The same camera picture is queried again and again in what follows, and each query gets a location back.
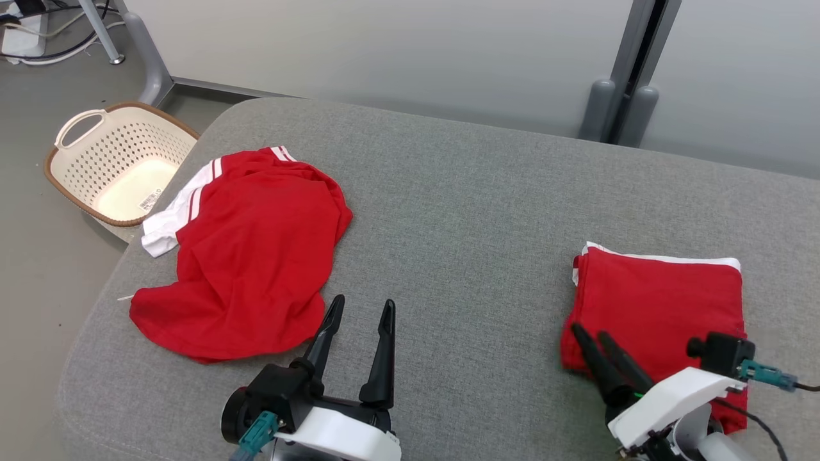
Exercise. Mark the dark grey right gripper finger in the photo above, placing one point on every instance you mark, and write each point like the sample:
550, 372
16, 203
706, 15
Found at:
624, 362
599, 365

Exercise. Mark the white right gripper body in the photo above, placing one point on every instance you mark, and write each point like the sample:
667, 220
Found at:
672, 397

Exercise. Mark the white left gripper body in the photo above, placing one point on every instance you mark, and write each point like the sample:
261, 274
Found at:
339, 435

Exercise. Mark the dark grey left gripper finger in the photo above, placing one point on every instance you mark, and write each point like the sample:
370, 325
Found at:
323, 346
384, 358

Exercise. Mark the red shirt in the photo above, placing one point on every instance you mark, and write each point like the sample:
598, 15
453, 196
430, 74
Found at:
660, 301

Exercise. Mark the red basketball jersey white sleeves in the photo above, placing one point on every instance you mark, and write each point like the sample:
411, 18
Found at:
256, 256

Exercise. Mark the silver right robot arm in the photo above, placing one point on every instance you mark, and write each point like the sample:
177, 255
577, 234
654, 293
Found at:
724, 448

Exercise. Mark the grey rounded partition foot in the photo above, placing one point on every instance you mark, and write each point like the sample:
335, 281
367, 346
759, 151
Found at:
598, 109
637, 118

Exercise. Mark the cream perforated laundry basket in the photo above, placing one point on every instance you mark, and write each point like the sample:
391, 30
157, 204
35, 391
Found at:
128, 186

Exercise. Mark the grey partition baseboard strip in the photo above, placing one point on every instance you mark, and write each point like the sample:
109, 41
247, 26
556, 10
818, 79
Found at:
230, 88

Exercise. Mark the thick grey curved floor leg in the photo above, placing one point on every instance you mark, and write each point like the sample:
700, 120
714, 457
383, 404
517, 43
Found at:
144, 51

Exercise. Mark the thin grey desk leg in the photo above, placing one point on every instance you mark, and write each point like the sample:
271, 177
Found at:
99, 32

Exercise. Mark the white power strip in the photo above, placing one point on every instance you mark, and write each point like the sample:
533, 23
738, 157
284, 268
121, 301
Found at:
22, 41

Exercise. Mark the black power adapter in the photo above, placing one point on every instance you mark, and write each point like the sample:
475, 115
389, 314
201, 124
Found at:
29, 5

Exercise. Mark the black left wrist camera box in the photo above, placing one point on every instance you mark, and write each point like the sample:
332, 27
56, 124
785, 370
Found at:
275, 390

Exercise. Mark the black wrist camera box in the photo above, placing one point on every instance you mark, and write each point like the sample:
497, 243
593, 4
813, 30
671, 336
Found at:
275, 390
724, 352

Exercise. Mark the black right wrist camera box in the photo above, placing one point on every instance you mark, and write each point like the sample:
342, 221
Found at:
724, 352

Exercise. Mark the grey partition post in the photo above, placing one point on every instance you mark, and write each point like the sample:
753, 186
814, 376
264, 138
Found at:
631, 38

